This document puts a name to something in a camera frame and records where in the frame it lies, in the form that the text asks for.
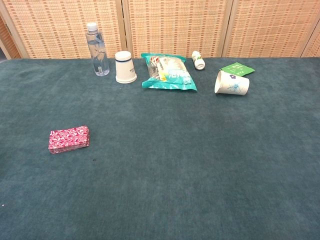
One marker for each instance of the blue-green felt table mat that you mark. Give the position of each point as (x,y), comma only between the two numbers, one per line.
(160,162)

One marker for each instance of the teal snack bag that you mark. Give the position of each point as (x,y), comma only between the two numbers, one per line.
(172,75)

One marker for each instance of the white cup with blue band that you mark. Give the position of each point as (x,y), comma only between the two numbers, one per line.
(125,70)

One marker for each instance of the small white bottle green label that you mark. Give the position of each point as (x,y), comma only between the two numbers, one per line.
(198,61)

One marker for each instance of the paper cup with flower print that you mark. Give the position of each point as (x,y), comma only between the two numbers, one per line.
(235,85)

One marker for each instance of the clear plastic water bottle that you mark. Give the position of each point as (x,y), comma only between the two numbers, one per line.
(98,50)

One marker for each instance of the green sachet packet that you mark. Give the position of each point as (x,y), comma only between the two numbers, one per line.
(238,68)

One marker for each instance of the bamboo folding screen panel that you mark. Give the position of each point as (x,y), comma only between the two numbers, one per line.
(315,47)
(175,25)
(270,25)
(62,27)
(7,42)

